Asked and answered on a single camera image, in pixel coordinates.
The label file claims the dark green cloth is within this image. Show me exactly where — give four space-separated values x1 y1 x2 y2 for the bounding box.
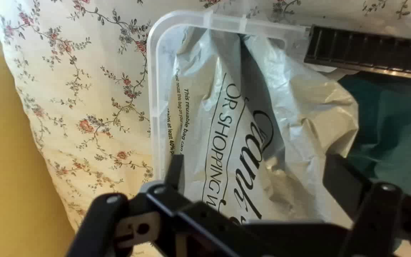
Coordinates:
339 72 411 192

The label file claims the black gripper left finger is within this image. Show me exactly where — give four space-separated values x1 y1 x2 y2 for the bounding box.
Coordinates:
164 154 184 189

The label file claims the floral bed cover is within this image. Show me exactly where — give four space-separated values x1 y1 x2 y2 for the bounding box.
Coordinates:
0 0 411 226

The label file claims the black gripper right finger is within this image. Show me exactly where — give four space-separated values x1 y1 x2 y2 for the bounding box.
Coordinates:
322 154 372 219

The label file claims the grey plastic shopping bag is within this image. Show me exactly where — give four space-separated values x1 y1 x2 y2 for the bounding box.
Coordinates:
170 28 358 225

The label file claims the clear tote with clothes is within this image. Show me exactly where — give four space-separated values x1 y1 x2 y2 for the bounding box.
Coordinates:
145 9 411 191

